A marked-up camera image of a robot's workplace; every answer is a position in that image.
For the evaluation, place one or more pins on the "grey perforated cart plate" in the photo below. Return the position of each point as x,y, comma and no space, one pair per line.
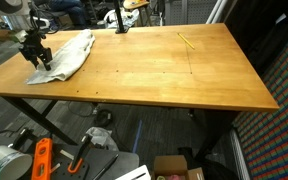
94,160

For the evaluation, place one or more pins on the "yellow pencil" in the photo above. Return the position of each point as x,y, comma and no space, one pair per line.
186,40

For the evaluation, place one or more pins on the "white labelled box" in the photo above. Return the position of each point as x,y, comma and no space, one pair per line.
134,173

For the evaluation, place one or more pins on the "seated person in jeans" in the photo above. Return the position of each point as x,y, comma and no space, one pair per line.
70,8

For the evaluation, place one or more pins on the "white crumpled cloth pile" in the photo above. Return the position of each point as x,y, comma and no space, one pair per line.
120,16

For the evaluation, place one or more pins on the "translucent white plastic bag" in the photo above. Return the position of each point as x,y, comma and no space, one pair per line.
102,136

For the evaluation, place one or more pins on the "white aluminium rails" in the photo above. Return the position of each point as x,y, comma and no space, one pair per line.
239,153

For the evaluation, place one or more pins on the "black camera pole stand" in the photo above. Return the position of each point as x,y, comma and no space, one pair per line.
119,16

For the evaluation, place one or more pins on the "grey duct tape roll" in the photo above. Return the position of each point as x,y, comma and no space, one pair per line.
101,24

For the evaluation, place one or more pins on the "open cardboard box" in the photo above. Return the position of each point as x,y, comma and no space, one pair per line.
170,165

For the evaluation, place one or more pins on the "white leaning pipes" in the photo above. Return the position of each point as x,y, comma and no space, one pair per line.
215,10

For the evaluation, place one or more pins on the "white woven towel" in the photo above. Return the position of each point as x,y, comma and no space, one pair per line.
70,56

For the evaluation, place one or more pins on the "multicolour patterned backdrop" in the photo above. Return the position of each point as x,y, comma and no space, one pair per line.
277,116

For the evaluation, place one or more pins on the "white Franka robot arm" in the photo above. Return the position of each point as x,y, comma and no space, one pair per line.
7,6

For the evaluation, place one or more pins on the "pink cloth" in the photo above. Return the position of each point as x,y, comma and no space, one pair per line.
175,177

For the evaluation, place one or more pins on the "round wooden side table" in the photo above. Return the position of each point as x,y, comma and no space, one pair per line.
135,4

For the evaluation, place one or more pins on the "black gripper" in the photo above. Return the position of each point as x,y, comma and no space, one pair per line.
34,45

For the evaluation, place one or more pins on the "black marker pen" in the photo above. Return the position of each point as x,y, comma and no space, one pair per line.
105,166

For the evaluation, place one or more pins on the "black metal table frame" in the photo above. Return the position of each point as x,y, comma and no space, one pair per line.
34,115

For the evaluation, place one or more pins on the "blue floor tape strip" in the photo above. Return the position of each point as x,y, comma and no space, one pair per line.
137,135

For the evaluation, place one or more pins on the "pale yellow roll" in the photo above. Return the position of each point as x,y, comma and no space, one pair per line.
161,178

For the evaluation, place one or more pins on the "orange spirit level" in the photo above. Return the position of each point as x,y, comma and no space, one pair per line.
42,160

